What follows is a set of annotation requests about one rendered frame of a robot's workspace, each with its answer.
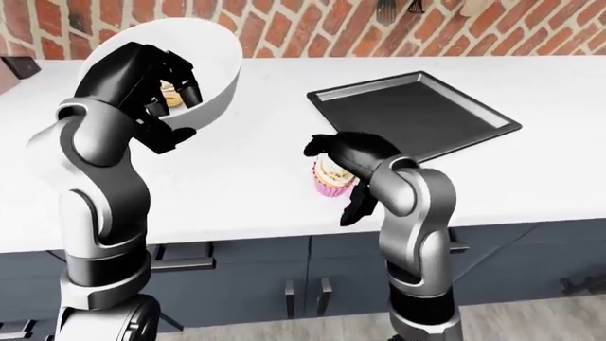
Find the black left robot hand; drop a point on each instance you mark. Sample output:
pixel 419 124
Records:
pixel 120 76

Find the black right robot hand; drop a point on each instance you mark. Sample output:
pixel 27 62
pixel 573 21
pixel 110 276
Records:
pixel 355 151

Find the pink wrapper cupcake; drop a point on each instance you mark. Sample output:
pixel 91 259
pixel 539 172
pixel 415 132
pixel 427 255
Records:
pixel 331 177

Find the white bowl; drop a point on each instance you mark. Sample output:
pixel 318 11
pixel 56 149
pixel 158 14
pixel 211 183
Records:
pixel 215 81

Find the black metal tray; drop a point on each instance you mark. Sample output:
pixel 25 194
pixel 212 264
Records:
pixel 412 113

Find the dark brown box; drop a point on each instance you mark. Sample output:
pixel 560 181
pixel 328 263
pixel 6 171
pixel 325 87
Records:
pixel 20 66

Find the dark grey base cabinet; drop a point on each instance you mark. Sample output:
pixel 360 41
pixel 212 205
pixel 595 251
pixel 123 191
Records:
pixel 293 270

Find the black hanging spatula utensil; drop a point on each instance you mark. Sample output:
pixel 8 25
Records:
pixel 416 5

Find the beige hanging wooden utensil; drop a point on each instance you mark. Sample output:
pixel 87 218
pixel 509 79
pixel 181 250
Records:
pixel 471 7

